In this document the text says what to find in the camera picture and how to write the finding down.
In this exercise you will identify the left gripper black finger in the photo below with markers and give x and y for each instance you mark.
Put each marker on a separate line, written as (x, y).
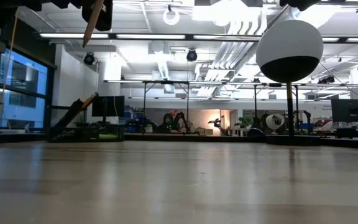
(102, 15)

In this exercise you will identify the natural wood pencil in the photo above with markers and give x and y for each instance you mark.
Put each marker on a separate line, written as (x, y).
(92, 23)

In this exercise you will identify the orange pencil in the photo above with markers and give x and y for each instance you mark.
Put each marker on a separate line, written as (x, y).
(89, 100)

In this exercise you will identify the black pen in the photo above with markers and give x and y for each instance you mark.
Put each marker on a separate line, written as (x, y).
(67, 118)

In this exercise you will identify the green sticky note pad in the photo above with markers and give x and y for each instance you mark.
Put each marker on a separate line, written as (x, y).
(108, 136)

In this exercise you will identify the small black background robot arm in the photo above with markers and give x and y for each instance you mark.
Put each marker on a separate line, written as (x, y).
(217, 123)

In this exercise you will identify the red background robot arm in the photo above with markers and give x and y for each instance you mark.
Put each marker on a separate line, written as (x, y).
(179, 119)

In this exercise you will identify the black mesh desk organizer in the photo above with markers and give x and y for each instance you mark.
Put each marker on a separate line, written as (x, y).
(85, 132)

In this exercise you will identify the white globe table lamp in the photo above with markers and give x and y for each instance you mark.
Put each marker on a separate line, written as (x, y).
(289, 46)

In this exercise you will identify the black ceiling spotlight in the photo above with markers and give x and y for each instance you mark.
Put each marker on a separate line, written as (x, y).
(89, 59)
(191, 55)

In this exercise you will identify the long ceiling light strip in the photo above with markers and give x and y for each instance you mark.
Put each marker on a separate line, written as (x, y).
(151, 36)

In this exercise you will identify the large window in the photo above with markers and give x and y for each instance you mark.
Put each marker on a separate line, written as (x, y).
(23, 74)

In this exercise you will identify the black computer monitor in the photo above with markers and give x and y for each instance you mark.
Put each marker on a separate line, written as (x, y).
(351, 110)
(108, 105)

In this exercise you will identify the black background frame stand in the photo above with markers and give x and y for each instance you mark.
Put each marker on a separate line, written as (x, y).
(145, 105)

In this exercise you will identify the black aluminium table frame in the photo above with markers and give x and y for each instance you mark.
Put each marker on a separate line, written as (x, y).
(216, 137)

